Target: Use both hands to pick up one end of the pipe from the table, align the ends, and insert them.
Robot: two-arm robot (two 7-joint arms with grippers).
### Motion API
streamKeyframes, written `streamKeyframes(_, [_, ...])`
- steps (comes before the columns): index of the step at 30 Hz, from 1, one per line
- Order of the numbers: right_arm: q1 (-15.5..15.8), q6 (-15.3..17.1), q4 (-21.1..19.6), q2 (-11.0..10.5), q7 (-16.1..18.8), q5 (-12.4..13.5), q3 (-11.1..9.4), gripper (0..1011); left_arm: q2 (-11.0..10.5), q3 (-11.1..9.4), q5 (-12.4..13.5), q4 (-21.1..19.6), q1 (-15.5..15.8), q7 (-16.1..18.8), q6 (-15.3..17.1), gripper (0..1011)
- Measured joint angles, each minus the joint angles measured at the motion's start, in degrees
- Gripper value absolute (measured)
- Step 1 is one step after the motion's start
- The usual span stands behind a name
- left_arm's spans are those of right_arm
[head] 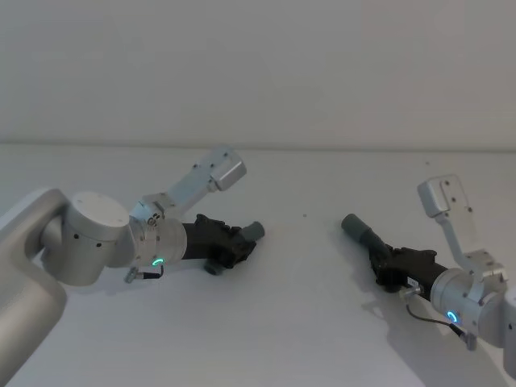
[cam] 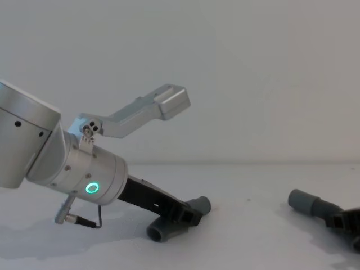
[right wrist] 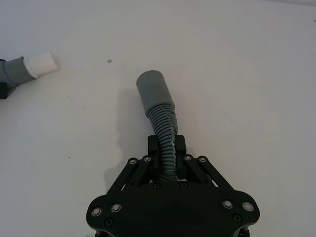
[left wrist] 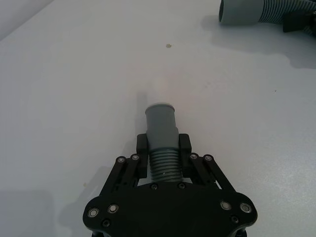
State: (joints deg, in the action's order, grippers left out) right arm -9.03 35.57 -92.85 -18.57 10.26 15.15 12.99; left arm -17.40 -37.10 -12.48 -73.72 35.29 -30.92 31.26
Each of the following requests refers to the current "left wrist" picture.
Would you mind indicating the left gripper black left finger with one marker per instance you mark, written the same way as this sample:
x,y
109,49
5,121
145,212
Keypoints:
x,y
142,160

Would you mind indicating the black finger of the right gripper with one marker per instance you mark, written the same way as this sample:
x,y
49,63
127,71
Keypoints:
x,y
295,23

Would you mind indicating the white table cloth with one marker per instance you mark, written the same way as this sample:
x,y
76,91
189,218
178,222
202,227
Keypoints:
x,y
74,98

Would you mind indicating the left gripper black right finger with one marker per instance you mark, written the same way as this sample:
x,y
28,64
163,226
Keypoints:
x,y
185,148

